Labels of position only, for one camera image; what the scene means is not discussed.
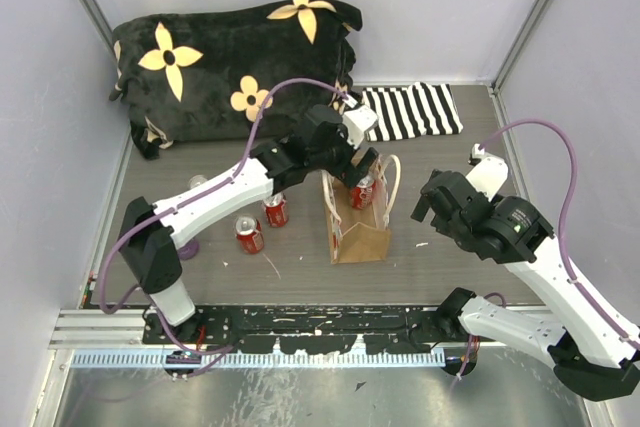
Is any red cola can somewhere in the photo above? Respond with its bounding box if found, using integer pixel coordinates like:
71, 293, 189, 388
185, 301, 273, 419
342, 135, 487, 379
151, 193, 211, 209
349, 174, 376, 210
234, 214, 264, 254
262, 193, 289, 228

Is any brown canvas bag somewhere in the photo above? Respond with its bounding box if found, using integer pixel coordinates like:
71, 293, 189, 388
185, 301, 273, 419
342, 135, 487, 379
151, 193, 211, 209
321, 154, 402, 265

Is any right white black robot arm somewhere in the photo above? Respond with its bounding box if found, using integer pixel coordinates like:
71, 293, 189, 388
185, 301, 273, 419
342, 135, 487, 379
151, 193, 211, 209
411, 168, 639, 402

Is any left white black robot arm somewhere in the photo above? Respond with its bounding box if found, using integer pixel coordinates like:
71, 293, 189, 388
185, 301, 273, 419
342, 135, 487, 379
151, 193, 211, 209
117, 104, 378, 343

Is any black white striped cloth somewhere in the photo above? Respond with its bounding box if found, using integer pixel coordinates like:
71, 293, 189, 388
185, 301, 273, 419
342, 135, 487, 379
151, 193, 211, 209
361, 82, 464, 142

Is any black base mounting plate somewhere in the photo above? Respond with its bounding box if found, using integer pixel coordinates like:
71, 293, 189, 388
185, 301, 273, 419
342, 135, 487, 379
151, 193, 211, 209
171, 305, 468, 355

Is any far purple soda can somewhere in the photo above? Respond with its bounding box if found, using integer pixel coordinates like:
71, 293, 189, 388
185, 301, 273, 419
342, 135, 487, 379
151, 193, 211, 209
188, 175, 208, 189

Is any purple soda can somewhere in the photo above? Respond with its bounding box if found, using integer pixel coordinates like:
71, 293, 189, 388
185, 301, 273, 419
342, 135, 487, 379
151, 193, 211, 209
188, 175, 208, 189
178, 239, 199, 260

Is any near purple soda can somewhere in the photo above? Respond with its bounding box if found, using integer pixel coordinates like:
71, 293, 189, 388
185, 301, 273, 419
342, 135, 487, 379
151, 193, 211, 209
178, 239, 199, 260

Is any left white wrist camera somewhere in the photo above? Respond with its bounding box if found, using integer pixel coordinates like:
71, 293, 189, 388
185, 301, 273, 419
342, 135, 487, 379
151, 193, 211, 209
342, 105, 378, 148

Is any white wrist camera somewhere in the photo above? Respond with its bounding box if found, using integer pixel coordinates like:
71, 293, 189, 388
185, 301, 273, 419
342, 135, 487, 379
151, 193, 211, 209
466, 143, 509, 200
342, 105, 378, 148

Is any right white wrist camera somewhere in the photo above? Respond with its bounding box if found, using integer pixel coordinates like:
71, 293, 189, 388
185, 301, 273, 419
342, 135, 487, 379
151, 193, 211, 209
466, 143, 509, 200

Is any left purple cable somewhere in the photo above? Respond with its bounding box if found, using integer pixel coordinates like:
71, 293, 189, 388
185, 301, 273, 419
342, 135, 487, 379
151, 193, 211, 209
97, 77, 359, 378

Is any purple cable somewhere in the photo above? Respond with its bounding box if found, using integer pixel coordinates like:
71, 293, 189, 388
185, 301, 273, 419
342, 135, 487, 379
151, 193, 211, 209
474, 118, 640, 348
97, 77, 359, 378

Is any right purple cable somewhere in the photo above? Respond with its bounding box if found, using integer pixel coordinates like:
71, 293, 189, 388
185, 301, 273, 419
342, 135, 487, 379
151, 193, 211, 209
474, 118, 640, 348

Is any white slotted cable duct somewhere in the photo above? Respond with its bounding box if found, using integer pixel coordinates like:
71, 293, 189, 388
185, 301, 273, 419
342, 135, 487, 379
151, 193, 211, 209
70, 348, 446, 370

